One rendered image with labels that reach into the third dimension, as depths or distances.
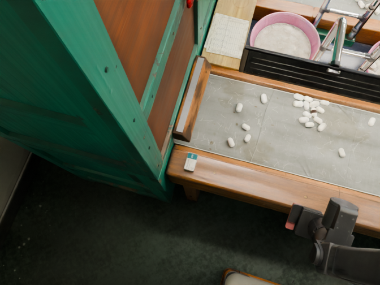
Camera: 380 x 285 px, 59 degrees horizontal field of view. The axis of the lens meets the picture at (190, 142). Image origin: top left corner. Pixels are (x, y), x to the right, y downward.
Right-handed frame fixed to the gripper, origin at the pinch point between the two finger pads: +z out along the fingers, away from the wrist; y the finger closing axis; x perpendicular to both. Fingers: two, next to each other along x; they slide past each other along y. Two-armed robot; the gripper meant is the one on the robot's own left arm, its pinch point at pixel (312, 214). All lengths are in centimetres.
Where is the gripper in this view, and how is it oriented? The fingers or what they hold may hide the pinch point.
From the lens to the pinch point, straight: 95.8
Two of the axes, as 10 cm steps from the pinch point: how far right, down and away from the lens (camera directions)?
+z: 1.6, -1.7, 9.7
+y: -9.5, -2.8, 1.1
